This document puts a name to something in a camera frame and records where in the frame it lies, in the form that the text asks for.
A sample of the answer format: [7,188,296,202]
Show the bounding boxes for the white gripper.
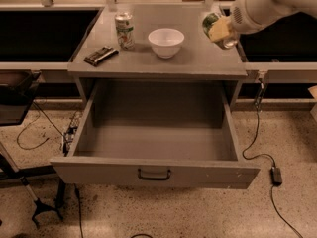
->
[208,0,274,43]

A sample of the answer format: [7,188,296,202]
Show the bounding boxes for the green soda can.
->
[202,13,239,50]

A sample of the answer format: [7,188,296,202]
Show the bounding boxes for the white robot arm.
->
[203,0,317,43]

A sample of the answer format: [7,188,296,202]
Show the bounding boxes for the white green upright can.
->
[115,12,135,50]

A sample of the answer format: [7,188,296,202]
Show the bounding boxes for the grey open drawer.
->
[51,80,260,189]

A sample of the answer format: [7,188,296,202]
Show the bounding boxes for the white bowl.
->
[148,28,185,59]

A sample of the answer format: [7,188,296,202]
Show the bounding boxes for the grey cabinet counter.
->
[67,3,249,111]

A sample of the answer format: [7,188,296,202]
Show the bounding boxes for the black snack bar wrapper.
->
[84,47,119,66]

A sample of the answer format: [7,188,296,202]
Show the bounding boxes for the power strip on floor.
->
[61,117,79,156]

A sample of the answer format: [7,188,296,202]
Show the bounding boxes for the black tripod stand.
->
[0,141,67,230]

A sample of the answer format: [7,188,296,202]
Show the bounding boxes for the black drawer handle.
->
[138,169,171,181]

